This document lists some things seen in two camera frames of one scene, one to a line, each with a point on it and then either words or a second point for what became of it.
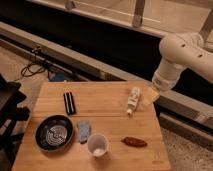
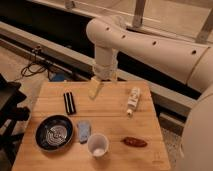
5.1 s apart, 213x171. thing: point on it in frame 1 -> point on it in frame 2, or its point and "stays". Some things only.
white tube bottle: (133, 100) stays
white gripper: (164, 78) -> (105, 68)
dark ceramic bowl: (54, 132) stays
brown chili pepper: (134, 141) stays
